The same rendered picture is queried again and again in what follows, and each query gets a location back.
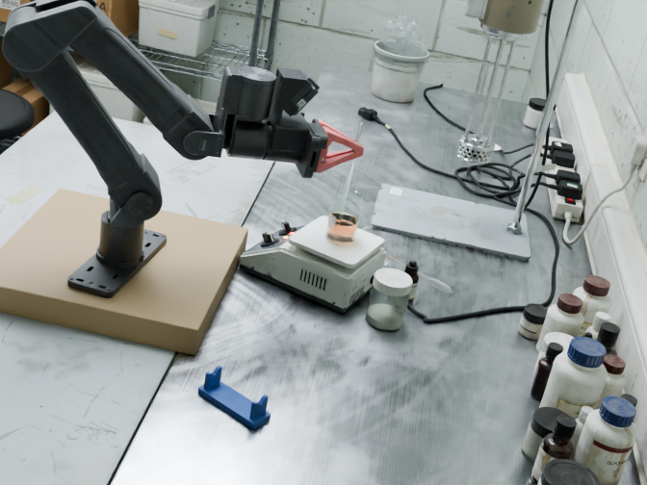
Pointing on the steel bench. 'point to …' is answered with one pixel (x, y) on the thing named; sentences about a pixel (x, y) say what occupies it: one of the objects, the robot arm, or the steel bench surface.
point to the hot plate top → (306, 239)
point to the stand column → (546, 116)
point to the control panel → (271, 245)
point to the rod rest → (226, 397)
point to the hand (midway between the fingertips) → (357, 150)
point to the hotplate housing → (314, 274)
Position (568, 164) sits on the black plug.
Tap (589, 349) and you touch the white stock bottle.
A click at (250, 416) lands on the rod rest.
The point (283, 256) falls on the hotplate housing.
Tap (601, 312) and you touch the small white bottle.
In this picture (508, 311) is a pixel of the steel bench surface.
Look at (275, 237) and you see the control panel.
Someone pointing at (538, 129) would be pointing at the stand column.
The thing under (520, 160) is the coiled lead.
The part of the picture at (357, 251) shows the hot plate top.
